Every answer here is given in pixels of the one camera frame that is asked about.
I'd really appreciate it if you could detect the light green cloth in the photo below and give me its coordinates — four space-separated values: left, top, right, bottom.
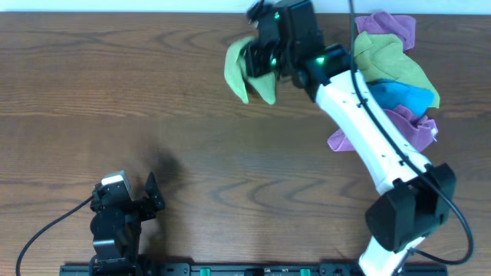
224 36 276 105

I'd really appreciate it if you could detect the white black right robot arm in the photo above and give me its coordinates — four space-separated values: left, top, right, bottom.
242 1 456 275

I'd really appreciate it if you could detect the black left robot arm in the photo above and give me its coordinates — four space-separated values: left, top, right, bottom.
88 171 165 276

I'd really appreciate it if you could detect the olive green cloth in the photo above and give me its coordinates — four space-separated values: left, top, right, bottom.
354 31 440 108

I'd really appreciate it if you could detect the purple cloth far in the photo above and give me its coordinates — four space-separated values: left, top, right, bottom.
354 11 417 51

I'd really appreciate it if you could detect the purple cloth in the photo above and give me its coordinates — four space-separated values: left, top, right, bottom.
327 105 439 152
354 11 417 51

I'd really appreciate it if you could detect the blue cloth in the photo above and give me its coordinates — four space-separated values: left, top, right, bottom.
367 79 435 117

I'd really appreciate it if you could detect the purple cloth near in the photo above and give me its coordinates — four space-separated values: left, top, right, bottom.
327 105 439 152

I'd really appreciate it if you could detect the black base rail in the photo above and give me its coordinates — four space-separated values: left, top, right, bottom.
59 263 449 276

